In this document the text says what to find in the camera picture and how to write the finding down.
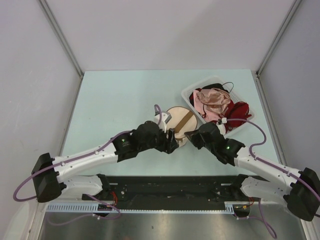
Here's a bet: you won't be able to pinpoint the beige round laundry bag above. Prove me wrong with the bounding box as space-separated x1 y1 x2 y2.
166 106 198 148

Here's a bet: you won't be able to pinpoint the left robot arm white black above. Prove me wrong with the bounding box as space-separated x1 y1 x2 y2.
31 121 179 203

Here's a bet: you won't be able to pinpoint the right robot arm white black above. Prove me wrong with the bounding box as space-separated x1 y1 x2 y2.
185 123 320 222

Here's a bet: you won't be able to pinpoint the dark red lace bra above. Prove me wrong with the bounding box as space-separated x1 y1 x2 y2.
223 100 252 133

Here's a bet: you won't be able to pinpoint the pink satin garment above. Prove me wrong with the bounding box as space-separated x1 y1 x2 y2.
192 88 231 123

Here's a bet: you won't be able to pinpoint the white plastic mesh basket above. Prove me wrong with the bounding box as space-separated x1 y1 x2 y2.
181 76 256 137

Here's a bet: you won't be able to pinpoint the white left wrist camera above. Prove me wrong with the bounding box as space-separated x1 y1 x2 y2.
153 111 172 132

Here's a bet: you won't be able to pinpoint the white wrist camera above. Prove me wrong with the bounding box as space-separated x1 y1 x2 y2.
153 111 172 132
216 117 228 125

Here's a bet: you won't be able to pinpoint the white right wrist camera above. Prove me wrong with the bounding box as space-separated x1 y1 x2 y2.
216 117 228 125

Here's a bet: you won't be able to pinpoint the black bra with strap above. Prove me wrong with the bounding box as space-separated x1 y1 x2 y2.
201 81 234 93

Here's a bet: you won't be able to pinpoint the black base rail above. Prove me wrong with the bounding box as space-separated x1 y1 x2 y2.
94 174 258 203

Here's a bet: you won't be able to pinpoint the right aluminium frame post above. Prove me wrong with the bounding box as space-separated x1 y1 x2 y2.
256 0 303 76

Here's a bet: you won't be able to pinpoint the aluminium frame post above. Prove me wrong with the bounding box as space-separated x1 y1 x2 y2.
256 0 303 76
37 0 84 77

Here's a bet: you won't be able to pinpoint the white slotted cable duct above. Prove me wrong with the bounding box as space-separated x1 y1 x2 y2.
45 202 249 215

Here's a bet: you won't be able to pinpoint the left aluminium frame post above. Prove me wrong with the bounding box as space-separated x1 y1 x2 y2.
37 0 84 77

